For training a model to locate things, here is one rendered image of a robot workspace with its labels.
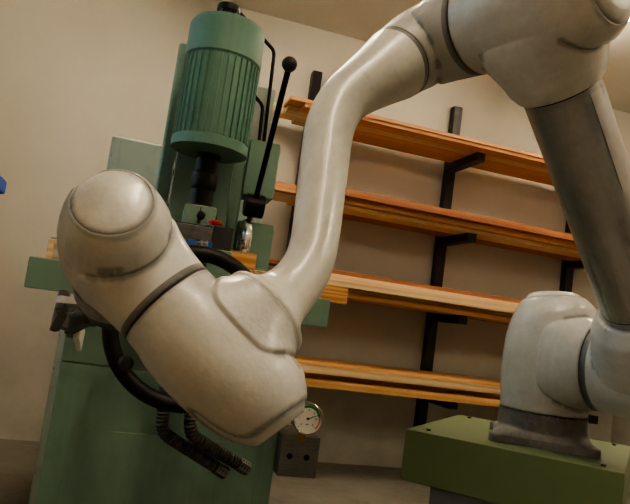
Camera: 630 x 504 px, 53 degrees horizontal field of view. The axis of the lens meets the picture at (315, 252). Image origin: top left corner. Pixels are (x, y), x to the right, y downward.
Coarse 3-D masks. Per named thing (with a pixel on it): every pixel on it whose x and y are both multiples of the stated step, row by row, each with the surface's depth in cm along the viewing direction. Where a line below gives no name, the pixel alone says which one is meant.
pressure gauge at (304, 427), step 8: (304, 408) 126; (312, 408) 126; (304, 416) 125; (312, 416) 126; (320, 416) 126; (296, 424) 125; (304, 424) 125; (312, 424) 126; (320, 424) 126; (304, 432) 125; (312, 432) 125; (304, 440) 127
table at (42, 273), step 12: (36, 264) 121; (48, 264) 122; (60, 264) 122; (36, 276) 121; (48, 276) 122; (60, 276) 122; (36, 288) 121; (48, 288) 122; (60, 288) 122; (72, 288) 123; (324, 300) 135; (312, 312) 134; (324, 312) 134; (312, 324) 134; (324, 324) 134
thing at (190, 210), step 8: (184, 208) 141; (192, 208) 141; (200, 208) 141; (208, 208) 142; (184, 216) 140; (192, 216) 141; (208, 216) 141; (216, 216) 143; (200, 224) 141; (208, 224) 141
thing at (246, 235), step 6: (246, 222) 158; (240, 228) 162; (246, 228) 156; (252, 228) 158; (240, 234) 160; (246, 234) 155; (240, 240) 156; (246, 240) 155; (240, 246) 155; (246, 246) 155; (246, 252) 155
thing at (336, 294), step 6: (324, 288) 151; (330, 288) 151; (336, 288) 151; (342, 288) 152; (324, 294) 151; (330, 294) 151; (336, 294) 151; (342, 294) 152; (330, 300) 151; (336, 300) 151; (342, 300) 152
